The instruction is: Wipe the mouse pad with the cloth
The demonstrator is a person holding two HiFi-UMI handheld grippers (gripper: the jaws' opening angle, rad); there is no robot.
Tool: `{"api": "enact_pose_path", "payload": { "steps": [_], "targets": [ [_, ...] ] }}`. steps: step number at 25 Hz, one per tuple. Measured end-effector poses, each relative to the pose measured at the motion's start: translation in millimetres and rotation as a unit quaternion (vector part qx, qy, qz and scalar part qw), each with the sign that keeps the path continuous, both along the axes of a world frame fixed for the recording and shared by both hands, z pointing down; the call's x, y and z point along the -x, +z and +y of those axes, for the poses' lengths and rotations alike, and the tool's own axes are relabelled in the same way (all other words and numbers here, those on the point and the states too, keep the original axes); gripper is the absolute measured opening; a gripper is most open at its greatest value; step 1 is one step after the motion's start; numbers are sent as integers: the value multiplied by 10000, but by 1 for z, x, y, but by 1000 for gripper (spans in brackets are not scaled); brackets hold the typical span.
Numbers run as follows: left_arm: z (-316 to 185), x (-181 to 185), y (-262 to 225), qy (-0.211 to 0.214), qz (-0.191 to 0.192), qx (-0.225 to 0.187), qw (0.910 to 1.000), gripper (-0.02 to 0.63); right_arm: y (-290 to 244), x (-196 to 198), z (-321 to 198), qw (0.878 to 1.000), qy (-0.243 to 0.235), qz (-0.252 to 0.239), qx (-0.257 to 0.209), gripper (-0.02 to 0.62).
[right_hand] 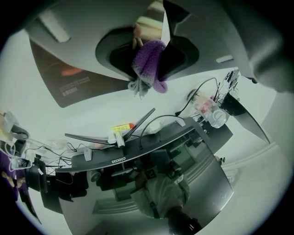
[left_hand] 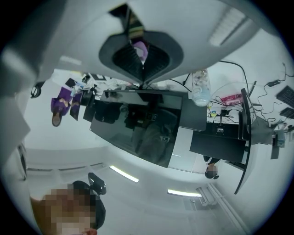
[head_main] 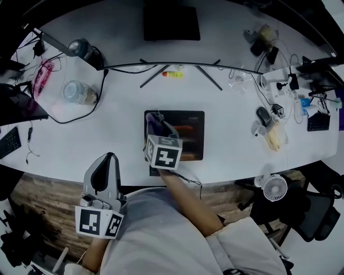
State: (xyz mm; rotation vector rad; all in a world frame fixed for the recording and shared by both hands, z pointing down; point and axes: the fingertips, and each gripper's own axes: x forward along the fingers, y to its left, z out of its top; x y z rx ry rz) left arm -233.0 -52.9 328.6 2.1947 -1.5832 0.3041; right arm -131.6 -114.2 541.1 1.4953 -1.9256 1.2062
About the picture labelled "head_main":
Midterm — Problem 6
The black power cable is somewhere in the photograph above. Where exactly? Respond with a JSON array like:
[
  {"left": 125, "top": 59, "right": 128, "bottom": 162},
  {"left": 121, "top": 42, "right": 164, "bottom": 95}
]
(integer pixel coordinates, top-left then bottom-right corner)
[{"left": 52, "top": 69, "right": 108, "bottom": 124}]

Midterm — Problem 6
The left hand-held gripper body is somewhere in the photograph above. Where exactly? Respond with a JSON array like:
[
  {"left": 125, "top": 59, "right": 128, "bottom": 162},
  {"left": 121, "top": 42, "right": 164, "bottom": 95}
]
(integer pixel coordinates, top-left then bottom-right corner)
[{"left": 75, "top": 193, "right": 127, "bottom": 240}]

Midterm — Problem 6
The large curved black monitor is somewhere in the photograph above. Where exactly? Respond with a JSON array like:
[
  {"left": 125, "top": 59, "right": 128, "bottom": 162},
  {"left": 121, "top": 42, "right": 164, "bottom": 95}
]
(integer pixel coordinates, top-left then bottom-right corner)
[{"left": 23, "top": 0, "right": 338, "bottom": 91}]

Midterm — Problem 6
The thin black earphone cable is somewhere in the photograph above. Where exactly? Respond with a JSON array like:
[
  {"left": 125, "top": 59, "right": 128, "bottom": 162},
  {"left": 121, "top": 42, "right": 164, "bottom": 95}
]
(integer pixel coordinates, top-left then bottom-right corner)
[{"left": 25, "top": 120, "right": 41, "bottom": 165}]

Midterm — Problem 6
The white power strip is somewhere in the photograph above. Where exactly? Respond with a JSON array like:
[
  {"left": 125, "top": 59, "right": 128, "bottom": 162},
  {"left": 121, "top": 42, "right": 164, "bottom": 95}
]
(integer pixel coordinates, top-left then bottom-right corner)
[{"left": 291, "top": 90, "right": 302, "bottom": 124}]

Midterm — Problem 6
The clear plastic bag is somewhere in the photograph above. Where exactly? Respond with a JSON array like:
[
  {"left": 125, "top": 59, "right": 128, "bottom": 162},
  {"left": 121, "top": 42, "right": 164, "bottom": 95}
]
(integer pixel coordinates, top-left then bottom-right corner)
[{"left": 228, "top": 75, "right": 248, "bottom": 93}]

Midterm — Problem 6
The black office chair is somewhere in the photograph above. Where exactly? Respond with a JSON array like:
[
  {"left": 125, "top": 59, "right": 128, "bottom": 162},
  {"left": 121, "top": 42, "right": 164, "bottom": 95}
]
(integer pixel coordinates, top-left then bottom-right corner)
[
  {"left": 235, "top": 174, "right": 344, "bottom": 247},
  {"left": 0, "top": 204, "right": 62, "bottom": 269}
]

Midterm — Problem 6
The person's right forearm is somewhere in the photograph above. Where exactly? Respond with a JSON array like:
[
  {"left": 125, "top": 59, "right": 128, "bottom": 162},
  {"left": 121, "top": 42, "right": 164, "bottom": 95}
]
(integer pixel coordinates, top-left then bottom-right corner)
[{"left": 158, "top": 169, "right": 225, "bottom": 237}]

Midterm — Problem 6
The pink box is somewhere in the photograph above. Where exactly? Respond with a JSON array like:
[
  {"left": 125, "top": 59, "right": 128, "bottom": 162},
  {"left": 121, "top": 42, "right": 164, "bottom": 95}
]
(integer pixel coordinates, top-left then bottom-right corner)
[{"left": 31, "top": 60, "right": 56, "bottom": 93}]

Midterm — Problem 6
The purple cloth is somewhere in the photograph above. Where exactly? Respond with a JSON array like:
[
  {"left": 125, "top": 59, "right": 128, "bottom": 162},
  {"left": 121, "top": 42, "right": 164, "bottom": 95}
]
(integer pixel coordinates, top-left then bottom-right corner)
[{"left": 145, "top": 111, "right": 165, "bottom": 136}]

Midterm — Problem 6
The blue packet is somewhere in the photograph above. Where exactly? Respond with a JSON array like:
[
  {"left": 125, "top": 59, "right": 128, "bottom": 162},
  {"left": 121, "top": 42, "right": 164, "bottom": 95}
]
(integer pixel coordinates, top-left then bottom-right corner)
[{"left": 299, "top": 98, "right": 314, "bottom": 116}]

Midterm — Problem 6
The black keyboard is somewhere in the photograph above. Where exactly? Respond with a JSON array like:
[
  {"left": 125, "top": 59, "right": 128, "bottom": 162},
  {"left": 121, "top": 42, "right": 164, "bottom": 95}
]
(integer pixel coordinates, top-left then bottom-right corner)
[
  {"left": 307, "top": 112, "right": 331, "bottom": 132},
  {"left": 0, "top": 126, "right": 22, "bottom": 160}
]

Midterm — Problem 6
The person's light shirt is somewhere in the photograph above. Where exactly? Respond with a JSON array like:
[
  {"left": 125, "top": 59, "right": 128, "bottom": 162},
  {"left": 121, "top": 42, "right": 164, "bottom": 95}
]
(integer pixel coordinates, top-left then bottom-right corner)
[{"left": 66, "top": 186, "right": 287, "bottom": 275}]

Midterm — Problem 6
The dark striped mouse pad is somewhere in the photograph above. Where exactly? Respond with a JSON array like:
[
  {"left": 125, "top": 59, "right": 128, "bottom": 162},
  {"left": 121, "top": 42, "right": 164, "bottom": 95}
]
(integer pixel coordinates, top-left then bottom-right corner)
[{"left": 144, "top": 110, "right": 205, "bottom": 161}]

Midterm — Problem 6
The person's left forearm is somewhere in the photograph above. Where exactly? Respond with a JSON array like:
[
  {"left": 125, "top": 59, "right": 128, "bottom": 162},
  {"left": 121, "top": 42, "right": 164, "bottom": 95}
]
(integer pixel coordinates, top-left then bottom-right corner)
[{"left": 82, "top": 236, "right": 113, "bottom": 273}]

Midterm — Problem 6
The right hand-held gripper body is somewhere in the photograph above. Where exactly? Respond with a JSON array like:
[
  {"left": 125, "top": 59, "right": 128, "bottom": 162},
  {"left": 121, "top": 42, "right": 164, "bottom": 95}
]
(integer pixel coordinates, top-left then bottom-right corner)
[{"left": 143, "top": 134, "right": 183, "bottom": 171}]

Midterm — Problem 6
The small black plug adapter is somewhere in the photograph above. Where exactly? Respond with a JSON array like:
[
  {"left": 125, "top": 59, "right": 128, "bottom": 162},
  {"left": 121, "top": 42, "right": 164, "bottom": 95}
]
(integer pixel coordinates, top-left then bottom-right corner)
[{"left": 271, "top": 104, "right": 285, "bottom": 119}]

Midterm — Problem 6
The black computer mouse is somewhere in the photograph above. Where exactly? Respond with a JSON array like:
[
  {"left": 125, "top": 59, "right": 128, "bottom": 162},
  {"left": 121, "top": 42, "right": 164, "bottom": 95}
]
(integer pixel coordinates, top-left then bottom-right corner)
[{"left": 256, "top": 106, "right": 271, "bottom": 127}]

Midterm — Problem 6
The white desk fan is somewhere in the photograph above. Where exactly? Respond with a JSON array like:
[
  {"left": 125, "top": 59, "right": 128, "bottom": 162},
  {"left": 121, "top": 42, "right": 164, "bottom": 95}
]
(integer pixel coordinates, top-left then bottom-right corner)
[{"left": 254, "top": 173, "right": 288, "bottom": 201}]

